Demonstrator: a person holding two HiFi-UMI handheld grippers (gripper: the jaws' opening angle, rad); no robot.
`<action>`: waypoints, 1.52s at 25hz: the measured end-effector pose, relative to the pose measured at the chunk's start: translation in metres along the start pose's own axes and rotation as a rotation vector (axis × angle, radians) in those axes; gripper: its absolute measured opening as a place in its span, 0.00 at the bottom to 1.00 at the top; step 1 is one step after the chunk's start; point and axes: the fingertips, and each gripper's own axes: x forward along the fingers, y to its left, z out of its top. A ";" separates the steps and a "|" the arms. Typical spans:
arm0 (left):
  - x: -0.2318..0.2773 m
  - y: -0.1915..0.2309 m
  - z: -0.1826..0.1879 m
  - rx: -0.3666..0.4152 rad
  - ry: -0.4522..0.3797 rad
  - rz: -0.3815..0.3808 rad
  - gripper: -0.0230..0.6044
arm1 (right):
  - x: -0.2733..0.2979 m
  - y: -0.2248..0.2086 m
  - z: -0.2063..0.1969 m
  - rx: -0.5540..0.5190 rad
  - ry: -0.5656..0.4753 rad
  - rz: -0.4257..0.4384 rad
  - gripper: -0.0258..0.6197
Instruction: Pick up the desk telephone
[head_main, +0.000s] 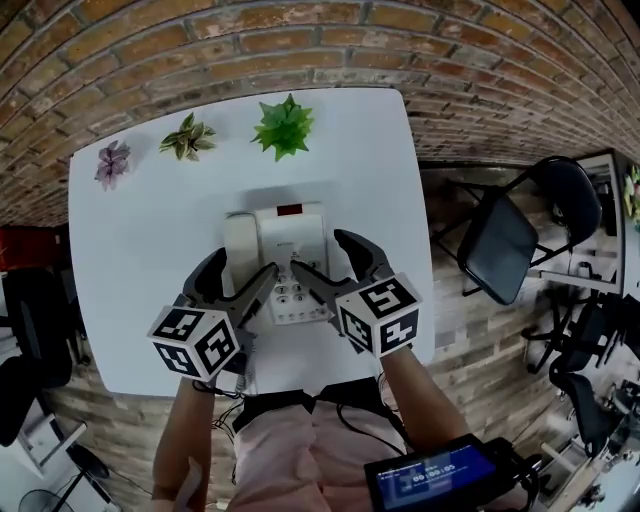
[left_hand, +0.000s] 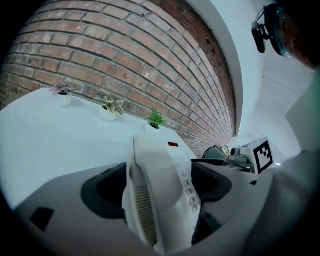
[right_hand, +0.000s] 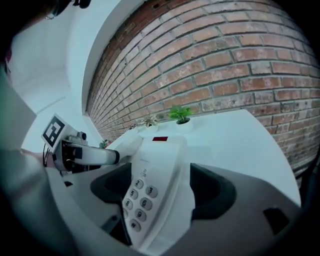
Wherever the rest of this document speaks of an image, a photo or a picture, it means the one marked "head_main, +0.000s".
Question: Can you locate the purple potted plant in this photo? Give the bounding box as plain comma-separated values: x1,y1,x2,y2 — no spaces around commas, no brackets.
93,139,132,192

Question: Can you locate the black waist belt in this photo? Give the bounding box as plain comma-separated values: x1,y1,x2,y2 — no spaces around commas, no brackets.
232,384,386,434

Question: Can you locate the white square table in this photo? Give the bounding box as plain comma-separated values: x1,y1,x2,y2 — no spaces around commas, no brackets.
68,87,437,399

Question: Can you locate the person's left forearm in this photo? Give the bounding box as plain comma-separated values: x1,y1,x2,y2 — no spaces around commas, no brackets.
152,377,221,512

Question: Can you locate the variegated potted plant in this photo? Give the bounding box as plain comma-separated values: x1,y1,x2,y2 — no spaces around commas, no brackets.
158,112,219,162

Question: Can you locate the beige fabric strap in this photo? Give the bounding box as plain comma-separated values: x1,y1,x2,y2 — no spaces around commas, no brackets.
172,457,204,512

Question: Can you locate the black pedestal fan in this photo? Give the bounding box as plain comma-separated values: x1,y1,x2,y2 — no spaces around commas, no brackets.
19,443,111,512

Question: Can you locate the black folding chair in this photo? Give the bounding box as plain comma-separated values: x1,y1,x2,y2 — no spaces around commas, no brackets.
434,155,604,307

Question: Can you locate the yellow flower bouquet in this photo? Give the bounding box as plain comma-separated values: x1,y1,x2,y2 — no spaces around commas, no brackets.
622,164,640,224

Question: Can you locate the person's right forearm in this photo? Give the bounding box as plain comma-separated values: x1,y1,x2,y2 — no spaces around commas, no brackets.
379,344,474,451

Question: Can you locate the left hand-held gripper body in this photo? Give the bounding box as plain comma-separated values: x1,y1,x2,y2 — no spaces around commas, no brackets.
146,292,259,396

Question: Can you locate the person's pink clothing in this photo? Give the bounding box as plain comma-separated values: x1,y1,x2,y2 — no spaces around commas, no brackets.
232,394,409,512

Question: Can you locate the black cable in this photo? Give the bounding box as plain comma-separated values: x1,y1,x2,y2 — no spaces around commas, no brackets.
334,372,416,454

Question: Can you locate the dark desk with white frame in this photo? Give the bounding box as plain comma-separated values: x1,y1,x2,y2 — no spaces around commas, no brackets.
539,147,640,301

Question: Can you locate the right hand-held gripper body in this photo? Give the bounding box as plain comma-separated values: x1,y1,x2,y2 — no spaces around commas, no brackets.
329,271,422,359

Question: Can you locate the black blue-screen device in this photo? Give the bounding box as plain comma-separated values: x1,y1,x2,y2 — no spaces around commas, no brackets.
363,433,506,512

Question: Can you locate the white telephone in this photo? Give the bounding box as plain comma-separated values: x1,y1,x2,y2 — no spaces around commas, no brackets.
222,199,351,399

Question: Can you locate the red box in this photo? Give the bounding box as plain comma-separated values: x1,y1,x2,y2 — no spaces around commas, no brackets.
0,227,61,271

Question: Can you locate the green potted plant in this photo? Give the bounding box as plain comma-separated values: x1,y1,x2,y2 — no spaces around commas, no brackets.
249,93,317,164

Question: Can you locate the black office chair with headrest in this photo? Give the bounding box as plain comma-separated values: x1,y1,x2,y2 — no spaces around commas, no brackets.
0,267,91,449

